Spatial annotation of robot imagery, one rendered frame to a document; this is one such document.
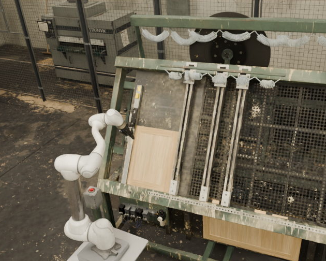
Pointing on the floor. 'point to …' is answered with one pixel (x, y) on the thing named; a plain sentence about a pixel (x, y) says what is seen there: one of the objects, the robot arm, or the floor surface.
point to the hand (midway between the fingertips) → (132, 136)
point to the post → (97, 214)
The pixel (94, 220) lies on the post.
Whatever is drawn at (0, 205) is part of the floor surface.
